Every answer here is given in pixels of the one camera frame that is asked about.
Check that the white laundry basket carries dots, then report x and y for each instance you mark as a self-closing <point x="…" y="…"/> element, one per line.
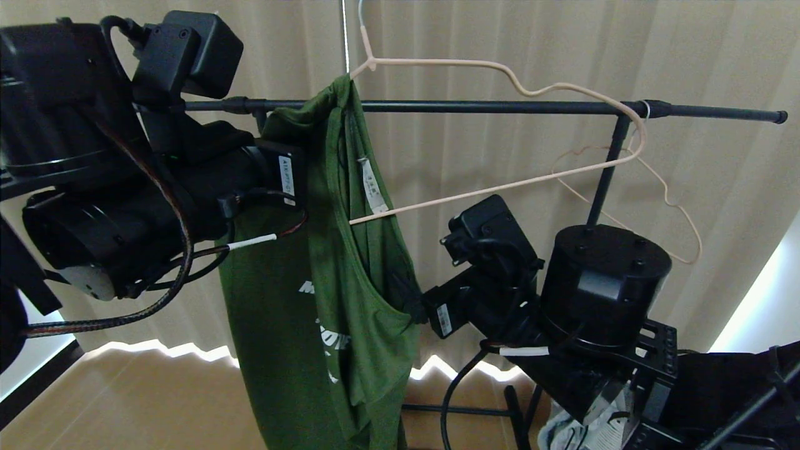
<point x="609" y="403"/>

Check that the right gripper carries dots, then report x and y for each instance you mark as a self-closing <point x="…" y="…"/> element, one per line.
<point x="481" y="312"/>

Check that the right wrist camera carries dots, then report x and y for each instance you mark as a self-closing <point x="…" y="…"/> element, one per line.
<point x="494" y="240"/>

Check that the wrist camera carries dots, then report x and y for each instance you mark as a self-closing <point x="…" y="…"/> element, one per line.
<point x="187" y="56"/>
<point x="494" y="240"/>

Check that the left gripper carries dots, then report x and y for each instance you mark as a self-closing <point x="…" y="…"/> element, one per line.
<point x="156" y="219"/>

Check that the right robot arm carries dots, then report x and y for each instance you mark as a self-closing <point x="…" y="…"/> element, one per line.
<point x="606" y="294"/>

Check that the black clothes rack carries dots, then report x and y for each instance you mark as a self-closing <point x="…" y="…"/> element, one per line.
<point x="500" y="107"/>

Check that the green sleeveless shirt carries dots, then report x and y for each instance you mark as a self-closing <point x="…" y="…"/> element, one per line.
<point x="281" y="350"/>

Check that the pink clothes hanger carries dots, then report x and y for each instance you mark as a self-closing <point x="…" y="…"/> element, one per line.
<point x="666" y="187"/>
<point x="437" y="62"/>

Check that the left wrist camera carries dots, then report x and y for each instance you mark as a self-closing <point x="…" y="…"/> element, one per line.
<point x="187" y="56"/>

